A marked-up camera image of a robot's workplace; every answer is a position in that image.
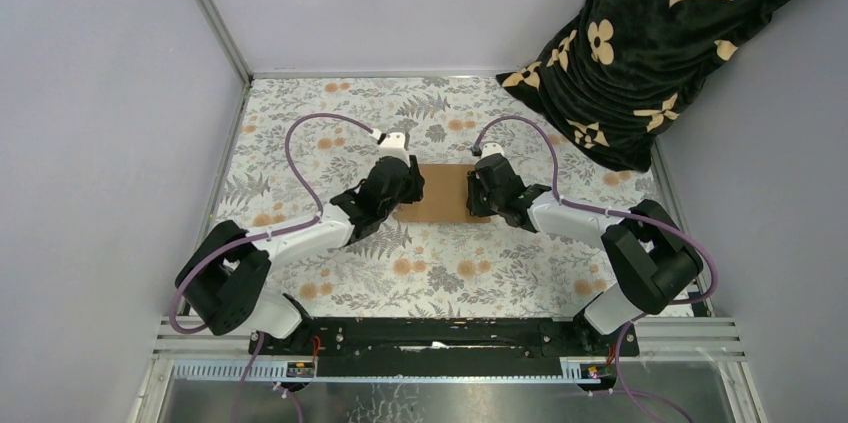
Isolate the grey slotted cable duct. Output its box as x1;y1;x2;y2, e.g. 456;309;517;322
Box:
172;359;604;390

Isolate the floral patterned table mat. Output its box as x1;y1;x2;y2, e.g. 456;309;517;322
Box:
211;78;661;317

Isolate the brown cardboard box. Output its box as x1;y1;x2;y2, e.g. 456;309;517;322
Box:
392;164;491;224

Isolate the black beige flower blanket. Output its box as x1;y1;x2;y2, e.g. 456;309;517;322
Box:
497;0;790;172

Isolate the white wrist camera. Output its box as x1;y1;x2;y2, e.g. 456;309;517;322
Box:
371;129;410;166
471;142;505;161

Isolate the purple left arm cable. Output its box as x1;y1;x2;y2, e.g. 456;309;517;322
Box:
168;112;386;423

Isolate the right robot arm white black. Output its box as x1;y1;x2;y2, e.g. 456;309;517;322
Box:
467;147;704;355

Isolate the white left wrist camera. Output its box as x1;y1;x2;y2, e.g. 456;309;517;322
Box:
371;129;410;166

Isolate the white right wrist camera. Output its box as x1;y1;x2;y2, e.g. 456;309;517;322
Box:
471;142;505;161

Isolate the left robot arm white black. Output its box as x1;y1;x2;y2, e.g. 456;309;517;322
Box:
171;156;424;354

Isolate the aluminium frame post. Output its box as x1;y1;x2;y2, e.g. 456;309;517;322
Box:
195;0;253;86

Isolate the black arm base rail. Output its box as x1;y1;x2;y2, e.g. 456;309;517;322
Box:
249;317;640;375

